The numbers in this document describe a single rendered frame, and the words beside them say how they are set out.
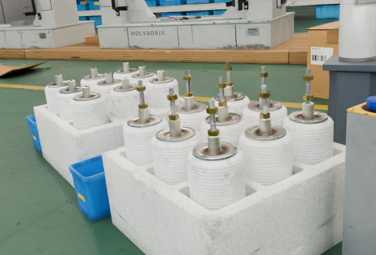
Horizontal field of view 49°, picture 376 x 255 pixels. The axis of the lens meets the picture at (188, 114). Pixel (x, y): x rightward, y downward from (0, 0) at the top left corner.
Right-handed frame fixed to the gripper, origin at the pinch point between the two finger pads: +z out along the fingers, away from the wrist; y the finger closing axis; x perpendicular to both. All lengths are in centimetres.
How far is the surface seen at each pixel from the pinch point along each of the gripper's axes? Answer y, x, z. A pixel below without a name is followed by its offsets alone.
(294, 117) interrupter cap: 4.2, 9.2, 22.8
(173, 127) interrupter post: -15.6, -4.7, 21.4
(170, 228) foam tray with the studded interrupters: -13.3, -14.1, 36.7
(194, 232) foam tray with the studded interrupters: -7.0, -18.0, 34.0
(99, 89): -56, 31, 24
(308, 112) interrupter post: 6.9, 9.1, 21.8
